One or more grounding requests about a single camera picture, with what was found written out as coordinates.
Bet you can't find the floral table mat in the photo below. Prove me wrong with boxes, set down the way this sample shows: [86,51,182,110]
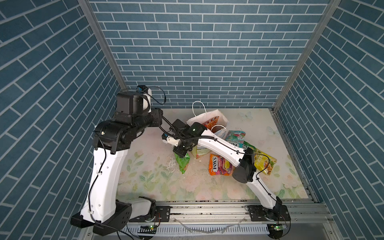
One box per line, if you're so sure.
[117,109,309,202]

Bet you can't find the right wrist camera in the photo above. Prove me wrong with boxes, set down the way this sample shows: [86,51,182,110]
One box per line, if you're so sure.
[162,133,180,147]

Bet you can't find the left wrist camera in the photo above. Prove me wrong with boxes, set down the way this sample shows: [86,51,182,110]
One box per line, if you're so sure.
[137,85,152,113]

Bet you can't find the green Fox's Spring Tea candy bag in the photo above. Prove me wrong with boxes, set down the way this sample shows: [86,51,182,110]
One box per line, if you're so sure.
[233,141,257,153]

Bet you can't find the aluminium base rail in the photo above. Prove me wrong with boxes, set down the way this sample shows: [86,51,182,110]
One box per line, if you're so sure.
[105,201,342,240]

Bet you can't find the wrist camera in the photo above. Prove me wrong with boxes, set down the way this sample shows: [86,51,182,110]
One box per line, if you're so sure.
[162,133,180,147]
[137,85,152,113]

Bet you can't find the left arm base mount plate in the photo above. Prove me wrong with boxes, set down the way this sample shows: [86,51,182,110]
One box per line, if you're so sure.
[129,206,171,223]

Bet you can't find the black corrugated cable conduit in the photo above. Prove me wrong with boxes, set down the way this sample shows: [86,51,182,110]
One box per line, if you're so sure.
[157,115,217,143]

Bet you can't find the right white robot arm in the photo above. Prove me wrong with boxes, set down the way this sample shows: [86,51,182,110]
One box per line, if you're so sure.
[162,119,291,221]

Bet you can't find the floral paper gift bag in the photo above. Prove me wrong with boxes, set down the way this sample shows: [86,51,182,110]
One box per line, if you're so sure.
[186,100,230,159]

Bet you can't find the teal Fox's candy bag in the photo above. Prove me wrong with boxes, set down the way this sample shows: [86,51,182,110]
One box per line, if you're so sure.
[225,130,246,142]

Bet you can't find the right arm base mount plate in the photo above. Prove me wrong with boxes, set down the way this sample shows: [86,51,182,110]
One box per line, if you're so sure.
[246,205,291,222]

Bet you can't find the green snack packet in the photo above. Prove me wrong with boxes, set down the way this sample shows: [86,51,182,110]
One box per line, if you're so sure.
[174,153,191,174]

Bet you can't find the orange Fox's fruit candy bag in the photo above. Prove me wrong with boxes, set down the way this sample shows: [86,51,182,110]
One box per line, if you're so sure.
[209,154,235,176]

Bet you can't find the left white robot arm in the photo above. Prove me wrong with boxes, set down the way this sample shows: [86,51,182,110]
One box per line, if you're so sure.
[70,86,163,236]

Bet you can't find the red snack packet in bag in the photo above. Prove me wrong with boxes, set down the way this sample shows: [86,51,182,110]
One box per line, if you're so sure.
[203,116,220,130]

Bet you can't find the yellow-green snack packet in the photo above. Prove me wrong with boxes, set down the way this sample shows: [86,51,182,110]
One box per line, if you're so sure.
[254,149,277,176]

